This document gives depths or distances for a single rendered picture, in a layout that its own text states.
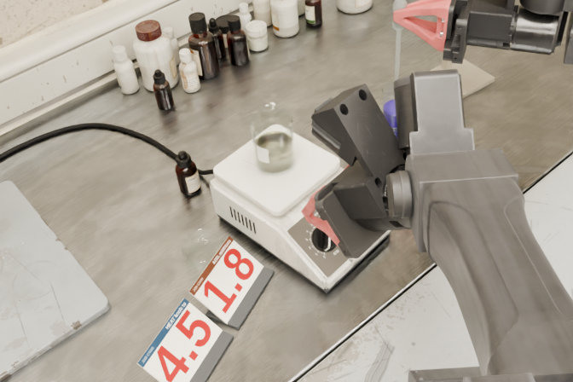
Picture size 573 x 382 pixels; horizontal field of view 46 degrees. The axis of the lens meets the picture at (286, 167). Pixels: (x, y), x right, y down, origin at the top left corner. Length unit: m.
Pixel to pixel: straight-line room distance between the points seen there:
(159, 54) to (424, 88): 0.63
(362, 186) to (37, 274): 0.48
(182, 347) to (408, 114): 0.37
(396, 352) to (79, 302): 0.38
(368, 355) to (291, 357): 0.09
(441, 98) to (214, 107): 0.60
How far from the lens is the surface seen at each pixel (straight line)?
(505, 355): 0.34
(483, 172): 0.48
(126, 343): 0.83
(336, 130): 0.59
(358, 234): 0.64
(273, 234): 0.82
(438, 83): 0.55
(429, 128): 0.55
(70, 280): 0.89
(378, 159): 0.59
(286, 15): 1.21
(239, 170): 0.85
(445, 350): 0.79
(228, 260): 0.83
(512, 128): 1.05
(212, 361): 0.78
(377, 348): 0.78
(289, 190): 0.81
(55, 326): 0.86
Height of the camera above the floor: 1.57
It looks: 43 degrees down
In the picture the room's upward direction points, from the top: 6 degrees counter-clockwise
